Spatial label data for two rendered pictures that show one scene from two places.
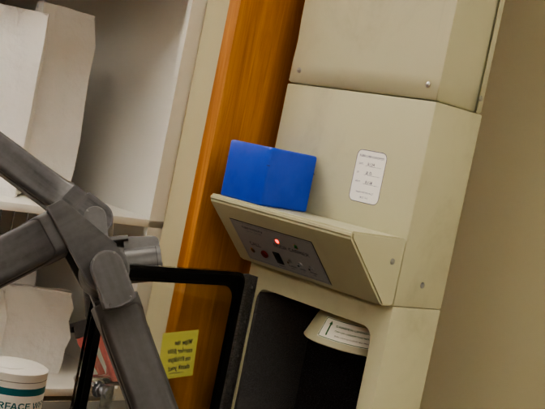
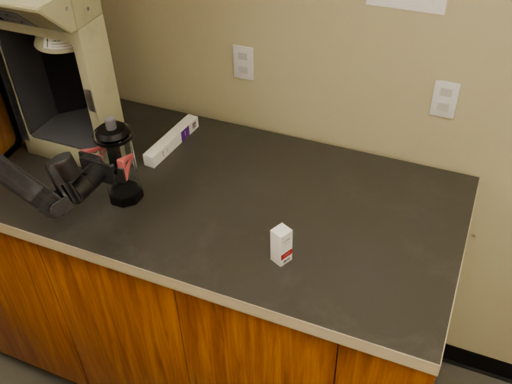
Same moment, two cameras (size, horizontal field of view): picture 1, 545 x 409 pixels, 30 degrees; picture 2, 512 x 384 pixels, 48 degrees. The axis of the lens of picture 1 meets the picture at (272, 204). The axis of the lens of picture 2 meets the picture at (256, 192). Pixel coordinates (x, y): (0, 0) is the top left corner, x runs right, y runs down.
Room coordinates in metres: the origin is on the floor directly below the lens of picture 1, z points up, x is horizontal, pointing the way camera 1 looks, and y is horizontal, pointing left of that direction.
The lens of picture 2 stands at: (-0.01, -0.04, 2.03)
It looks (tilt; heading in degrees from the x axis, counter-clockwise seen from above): 40 degrees down; 337
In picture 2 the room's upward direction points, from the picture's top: 2 degrees counter-clockwise
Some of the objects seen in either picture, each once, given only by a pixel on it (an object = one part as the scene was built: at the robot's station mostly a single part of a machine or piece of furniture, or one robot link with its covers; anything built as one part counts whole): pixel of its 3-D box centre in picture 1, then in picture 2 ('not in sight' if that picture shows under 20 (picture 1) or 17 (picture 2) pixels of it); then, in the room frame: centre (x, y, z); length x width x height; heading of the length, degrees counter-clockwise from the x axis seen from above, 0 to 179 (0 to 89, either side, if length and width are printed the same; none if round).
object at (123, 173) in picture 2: not in sight; (119, 163); (1.29, -0.21, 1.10); 0.09 x 0.07 x 0.07; 132
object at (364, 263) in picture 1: (297, 247); (7, 11); (1.54, -0.05, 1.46); 0.32 x 0.12 x 0.10; 42
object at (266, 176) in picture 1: (268, 175); not in sight; (1.61, 0.01, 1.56); 0.10 x 0.10 x 0.09; 42
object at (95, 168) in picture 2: not in sight; (93, 175); (1.26, -0.13, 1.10); 0.10 x 0.07 x 0.07; 42
